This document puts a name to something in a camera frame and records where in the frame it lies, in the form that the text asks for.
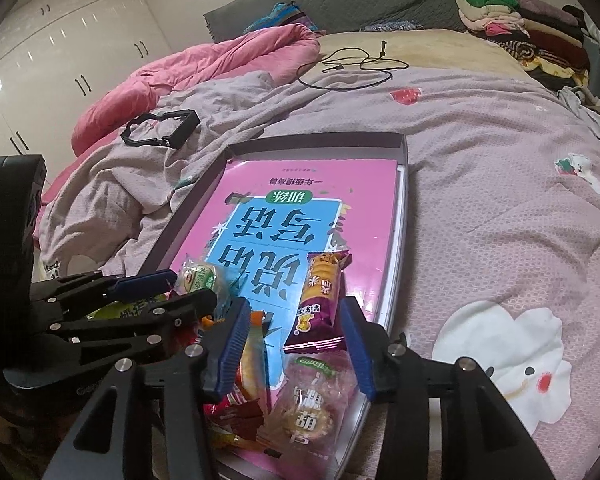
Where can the white grey cloth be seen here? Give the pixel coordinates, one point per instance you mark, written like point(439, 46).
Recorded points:
point(585, 107)

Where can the orange bread packet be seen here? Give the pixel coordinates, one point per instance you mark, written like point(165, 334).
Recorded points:
point(252, 365)

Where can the blue knitted clothing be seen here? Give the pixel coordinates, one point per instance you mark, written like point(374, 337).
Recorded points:
point(280, 15)

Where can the purple cracker packet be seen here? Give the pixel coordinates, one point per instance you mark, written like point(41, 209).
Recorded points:
point(320, 300)

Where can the grey patterned cloth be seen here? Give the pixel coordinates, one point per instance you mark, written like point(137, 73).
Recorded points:
point(390, 26)

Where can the white wardrobe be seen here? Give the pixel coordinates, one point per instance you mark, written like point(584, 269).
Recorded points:
point(55, 50)

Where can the green label pastry packet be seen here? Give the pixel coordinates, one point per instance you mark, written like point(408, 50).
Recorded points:
point(200, 277)

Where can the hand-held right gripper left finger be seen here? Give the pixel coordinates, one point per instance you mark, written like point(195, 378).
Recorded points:
point(230, 350)

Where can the stack of folded clothes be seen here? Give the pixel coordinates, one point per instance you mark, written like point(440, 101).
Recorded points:
point(520, 35)

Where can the red sausage packet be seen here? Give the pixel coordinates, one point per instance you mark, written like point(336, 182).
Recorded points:
point(240, 412)

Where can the beige bed sheet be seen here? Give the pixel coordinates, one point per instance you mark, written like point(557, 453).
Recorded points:
point(455, 50)

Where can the pink quilt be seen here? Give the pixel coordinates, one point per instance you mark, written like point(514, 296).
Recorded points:
point(180, 75)

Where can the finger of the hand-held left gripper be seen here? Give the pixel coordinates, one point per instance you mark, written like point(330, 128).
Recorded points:
point(145, 282)
point(180, 306)

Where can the clear candied haw packet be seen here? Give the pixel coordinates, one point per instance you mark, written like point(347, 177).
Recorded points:
point(310, 405)

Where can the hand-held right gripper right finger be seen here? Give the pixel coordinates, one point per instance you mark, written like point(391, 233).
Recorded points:
point(360, 355)

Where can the black plastic frame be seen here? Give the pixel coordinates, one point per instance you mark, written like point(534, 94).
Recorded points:
point(190, 122)

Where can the shallow purple cardboard box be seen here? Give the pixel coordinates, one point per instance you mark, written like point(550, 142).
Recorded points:
point(320, 142)

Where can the pink book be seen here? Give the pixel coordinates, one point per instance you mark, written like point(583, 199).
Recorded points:
point(250, 177)

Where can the grey headboard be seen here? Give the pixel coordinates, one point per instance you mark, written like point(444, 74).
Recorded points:
point(355, 0)

